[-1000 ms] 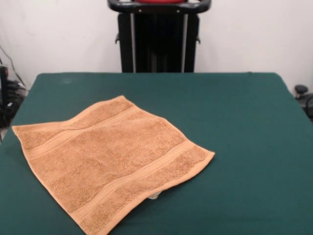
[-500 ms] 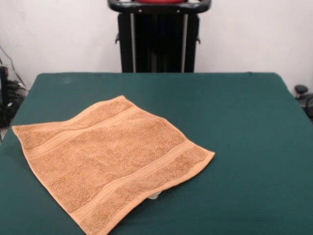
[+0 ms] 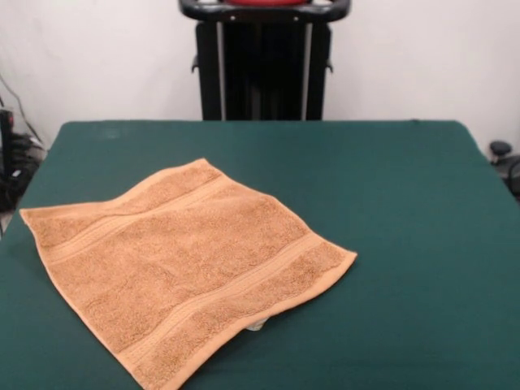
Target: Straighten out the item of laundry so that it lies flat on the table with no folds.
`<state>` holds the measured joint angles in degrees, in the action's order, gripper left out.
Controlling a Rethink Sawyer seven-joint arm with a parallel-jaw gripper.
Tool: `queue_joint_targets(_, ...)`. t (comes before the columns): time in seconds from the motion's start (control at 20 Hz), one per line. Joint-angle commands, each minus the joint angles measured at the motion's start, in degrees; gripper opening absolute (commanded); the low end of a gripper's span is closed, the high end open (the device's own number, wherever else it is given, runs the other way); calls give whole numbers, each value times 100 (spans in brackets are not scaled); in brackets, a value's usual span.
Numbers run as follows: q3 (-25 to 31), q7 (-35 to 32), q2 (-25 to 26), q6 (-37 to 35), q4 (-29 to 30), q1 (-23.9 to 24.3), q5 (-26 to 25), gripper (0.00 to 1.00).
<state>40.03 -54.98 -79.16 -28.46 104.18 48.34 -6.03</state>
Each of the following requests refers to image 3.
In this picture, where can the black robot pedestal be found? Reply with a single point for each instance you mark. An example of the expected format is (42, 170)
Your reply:
(264, 61)

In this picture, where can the dark green tablecloth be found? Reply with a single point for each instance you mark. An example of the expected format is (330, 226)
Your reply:
(406, 243)

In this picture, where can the black electronics box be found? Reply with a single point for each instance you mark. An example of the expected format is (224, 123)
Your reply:
(6, 138)

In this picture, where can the orange terry towel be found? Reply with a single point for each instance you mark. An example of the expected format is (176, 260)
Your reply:
(183, 252)

